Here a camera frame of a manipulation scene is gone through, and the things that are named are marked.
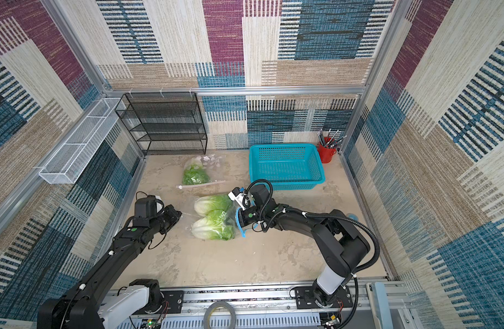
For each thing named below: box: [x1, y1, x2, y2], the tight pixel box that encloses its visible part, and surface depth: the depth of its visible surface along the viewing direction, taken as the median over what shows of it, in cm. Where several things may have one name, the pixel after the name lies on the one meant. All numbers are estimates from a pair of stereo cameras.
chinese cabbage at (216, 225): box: [191, 210, 236, 241], surface depth 82 cm
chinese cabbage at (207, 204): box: [193, 194, 235, 216], surface depth 87 cm
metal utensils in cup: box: [316, 128, 348, 149], surface depth 111 cm
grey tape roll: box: [203, 300, 237, 329], surface depth 71 cm
